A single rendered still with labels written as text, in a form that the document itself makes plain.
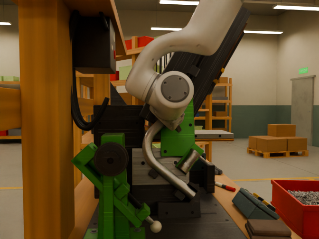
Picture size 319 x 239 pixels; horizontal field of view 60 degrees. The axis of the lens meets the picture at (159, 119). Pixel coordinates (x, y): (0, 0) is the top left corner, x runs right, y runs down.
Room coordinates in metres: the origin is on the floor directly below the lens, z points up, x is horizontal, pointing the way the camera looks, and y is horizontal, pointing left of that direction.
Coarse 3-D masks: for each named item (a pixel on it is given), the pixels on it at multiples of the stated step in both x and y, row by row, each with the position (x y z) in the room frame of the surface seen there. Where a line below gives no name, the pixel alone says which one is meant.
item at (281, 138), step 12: (276, 132) 6.96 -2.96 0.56; (288, 132) 7.03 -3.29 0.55; (252, 144) 7.00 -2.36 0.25; (264, 144) 6.50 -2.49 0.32; (276, 144) 6.49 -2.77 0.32; (288, 144) 6.58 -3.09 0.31; (300, 144) 6.67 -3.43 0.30; (264, 156) 6.45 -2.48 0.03; (276, 156) 6.52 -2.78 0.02; (288, 156) 6.56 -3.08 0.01
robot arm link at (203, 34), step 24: (216, 0) 0.60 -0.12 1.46; (240, 0) 0.61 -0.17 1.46; (192, 24) 0.61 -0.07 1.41; (216, 24) 0.60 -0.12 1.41; (144, 48) 0.63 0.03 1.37; (168, 48) 0.62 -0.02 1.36; (192, 48) 0.62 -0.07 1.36; (216, 48) 0.63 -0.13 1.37; (144, 72) 0.62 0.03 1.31; (144, 96) 0.63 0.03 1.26
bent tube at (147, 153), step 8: (152, 128) 0.87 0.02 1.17; (160, 128) 0.88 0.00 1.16; (144, 136) 0.87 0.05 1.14; (152, 136) 0.87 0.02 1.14; (144, 144) 0.86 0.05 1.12; (144, 152) 0.86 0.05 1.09; (152, 160) 0.85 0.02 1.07; (152, 168) 0.85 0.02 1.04; (160, 168) 0.84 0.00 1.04; (168, 176) 0.84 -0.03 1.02; (176, 176) 0.84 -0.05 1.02; (176, 184) 0.83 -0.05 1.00; (184, 184) 0.84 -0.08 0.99; (184, 192) 0.83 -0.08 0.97; (192, 192) 0.83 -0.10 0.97
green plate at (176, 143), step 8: (192, 104) 0.95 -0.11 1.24; (184, 112) 0.94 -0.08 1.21; (192, 112) 0.94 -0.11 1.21; (184, 120) 0.93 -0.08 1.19; (192, 120) 0.94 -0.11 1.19; (184, 128) 0.93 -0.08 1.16; (192, 128) 0.93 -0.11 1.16; (160, 136) 0.92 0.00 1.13; (168, 136) 0.92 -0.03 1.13; (176, 136) 0.92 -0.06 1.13; (184, 136) 0.92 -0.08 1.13; (192, 136) 0.92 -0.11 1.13; (160, 144) 0.91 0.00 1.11; (168, 144) 0.91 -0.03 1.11; (176, 144) 0.91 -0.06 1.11; (184, 144) 0.91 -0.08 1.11; (192, 144) 0.91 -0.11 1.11; (168, 152) 0.90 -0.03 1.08; (176, 152) 0.90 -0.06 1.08; (184, 152) 0.91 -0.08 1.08
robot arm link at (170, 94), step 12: (168, 72) 0.60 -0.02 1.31; (180, 72) 0.60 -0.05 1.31; (156, 84) 0.59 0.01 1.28; (168, 84) 0.59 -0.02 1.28; (180, 84) 0.59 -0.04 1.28; (192, 84) 0.59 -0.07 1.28; (156, 96) 0.59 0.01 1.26; (168, 96) 0.58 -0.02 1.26; (180, 96) 0.58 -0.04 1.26; (192, 96) 0.59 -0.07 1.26; (156, 108) 0.64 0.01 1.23; (168, 108) 0.59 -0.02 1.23; (180, 108) 0.59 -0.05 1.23
